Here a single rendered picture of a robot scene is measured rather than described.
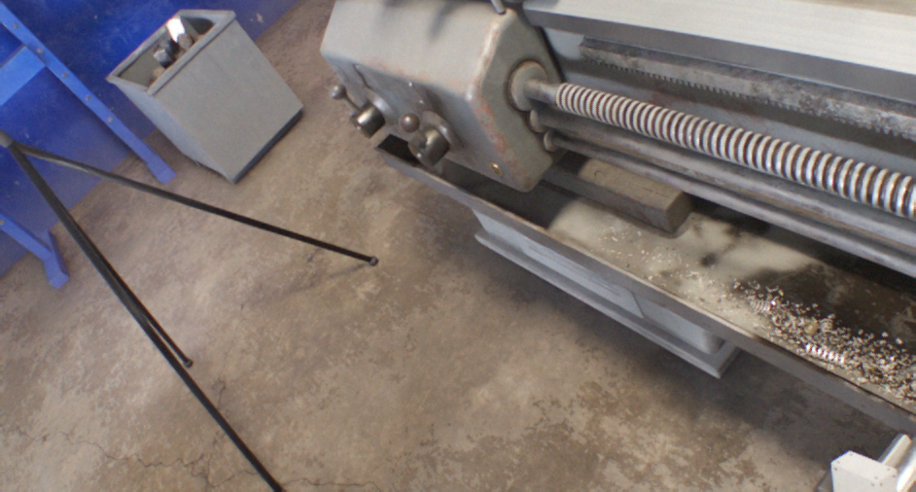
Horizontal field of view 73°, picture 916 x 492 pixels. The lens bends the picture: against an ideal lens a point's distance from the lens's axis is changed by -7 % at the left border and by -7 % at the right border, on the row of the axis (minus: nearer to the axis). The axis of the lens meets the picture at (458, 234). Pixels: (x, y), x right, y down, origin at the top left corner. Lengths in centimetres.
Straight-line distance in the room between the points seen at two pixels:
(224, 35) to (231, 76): 17
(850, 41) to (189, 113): 245
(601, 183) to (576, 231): 10
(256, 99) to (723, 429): 222
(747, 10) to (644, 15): 14
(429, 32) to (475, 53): 13
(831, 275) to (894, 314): 10
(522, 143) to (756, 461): 75
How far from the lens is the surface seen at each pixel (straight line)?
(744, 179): 86
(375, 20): 127
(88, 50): 410
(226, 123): 288
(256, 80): 291
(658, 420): 145
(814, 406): 142
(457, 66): 104
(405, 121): 107
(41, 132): 415
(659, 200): 114
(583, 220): 125
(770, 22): 79
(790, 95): 82
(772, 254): 111
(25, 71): 355
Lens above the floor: 129
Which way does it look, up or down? 41 degrees down
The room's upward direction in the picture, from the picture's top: 36 degrees counter-clockwise
